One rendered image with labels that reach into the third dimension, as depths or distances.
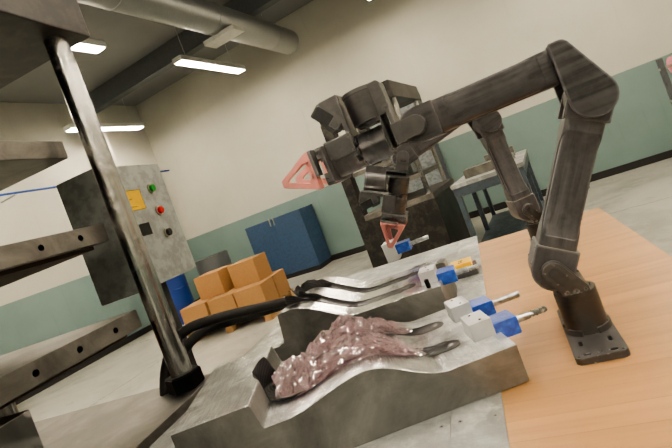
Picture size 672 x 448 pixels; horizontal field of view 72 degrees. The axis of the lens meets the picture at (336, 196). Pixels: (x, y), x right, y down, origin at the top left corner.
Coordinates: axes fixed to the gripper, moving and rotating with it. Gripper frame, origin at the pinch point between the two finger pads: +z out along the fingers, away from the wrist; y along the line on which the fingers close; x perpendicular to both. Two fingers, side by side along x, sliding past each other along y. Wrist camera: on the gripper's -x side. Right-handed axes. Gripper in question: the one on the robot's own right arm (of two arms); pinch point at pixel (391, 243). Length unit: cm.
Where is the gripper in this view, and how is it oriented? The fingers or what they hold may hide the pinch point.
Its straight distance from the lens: 136.0
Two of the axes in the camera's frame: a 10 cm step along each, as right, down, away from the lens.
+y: -2.6, 1.1, -9.6
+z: -1.0, 9.8, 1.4
